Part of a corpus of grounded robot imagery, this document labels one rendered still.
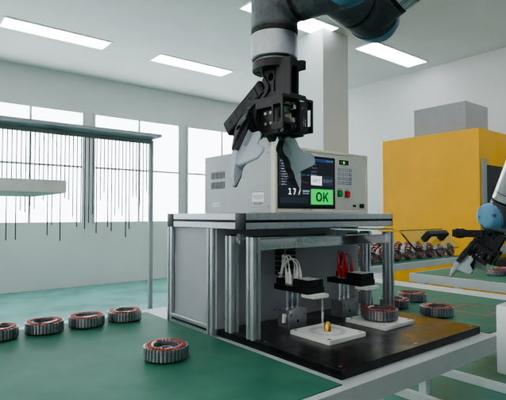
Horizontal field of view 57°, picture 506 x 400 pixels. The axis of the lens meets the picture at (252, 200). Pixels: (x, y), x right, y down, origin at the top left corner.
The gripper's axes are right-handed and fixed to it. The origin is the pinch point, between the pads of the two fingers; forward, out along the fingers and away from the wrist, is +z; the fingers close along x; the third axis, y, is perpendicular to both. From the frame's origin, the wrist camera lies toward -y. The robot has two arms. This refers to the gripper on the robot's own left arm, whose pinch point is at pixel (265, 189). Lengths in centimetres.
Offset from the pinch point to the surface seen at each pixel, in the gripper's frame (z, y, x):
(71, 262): 76, -658, 228
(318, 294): 27, -32, 52
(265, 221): 6, -40, 39
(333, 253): 18, -51, 85
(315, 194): -3, -41, 63
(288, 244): 13, -39, 47
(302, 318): 36, -41, 56
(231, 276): 22, -49, 34
